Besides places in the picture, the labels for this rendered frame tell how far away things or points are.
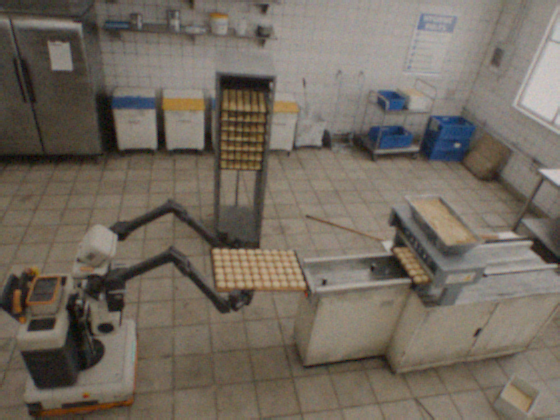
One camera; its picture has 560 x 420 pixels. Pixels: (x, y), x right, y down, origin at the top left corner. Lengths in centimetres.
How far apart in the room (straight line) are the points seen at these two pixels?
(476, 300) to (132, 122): 457
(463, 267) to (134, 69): 499
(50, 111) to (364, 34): 432
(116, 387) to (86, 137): 357
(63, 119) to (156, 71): 145
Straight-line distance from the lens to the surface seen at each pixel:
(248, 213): 465
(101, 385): 307
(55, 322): 276
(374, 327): 324
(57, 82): 560
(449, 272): 280
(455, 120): 748
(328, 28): 648
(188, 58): 627
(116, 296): 261
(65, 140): 587
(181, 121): 585
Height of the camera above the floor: 279
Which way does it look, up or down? 37 degrees down
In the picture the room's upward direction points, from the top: 7 degrees clockwise
